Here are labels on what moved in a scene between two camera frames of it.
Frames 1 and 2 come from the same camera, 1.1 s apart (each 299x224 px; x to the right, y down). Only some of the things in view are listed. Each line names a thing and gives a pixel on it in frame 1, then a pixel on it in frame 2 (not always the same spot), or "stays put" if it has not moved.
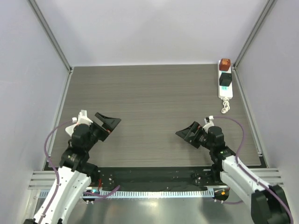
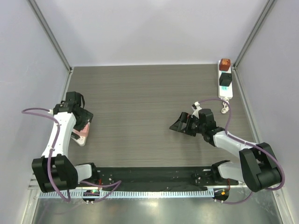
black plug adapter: x=225 y=79 stays put
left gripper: x=109 y=123 to x=86 y=117
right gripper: x=195 y=134 to x=189 y=123
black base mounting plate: x=159 y=178 stays put
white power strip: x=224 y=92 stays put
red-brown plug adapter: x=224 y=64 stays put
